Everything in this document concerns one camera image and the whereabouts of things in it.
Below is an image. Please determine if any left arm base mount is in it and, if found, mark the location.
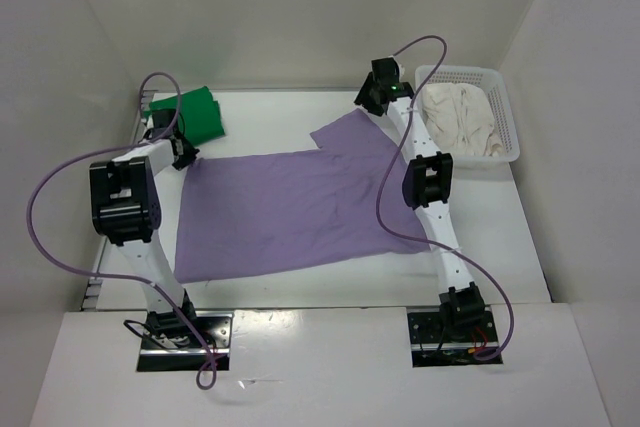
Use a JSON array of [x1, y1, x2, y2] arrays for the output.
[[123, 312, 233, 373]]

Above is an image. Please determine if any purple t shirt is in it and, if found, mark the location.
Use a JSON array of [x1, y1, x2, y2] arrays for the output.
[[175, 110, 429, 284]]

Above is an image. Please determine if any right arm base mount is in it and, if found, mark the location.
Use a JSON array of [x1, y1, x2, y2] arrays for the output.
[[406, 307, 502, 368]]

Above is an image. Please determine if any green t shirt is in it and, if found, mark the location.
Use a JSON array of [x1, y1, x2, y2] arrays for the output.
[[143, 87, 225, 146]]

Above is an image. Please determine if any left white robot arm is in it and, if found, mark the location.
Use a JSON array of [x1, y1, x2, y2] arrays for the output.
[[89, 109, 200, 348]]

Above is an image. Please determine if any white plastic basket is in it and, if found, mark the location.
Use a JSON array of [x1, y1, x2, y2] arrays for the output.
[[415, 65, 520, 169]]

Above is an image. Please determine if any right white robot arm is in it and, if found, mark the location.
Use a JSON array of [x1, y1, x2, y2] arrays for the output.
[[355, 57, 485, 341]]

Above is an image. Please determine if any white cloth in basket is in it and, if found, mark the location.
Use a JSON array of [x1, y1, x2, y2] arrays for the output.
[[422, 83, 505, 157]]

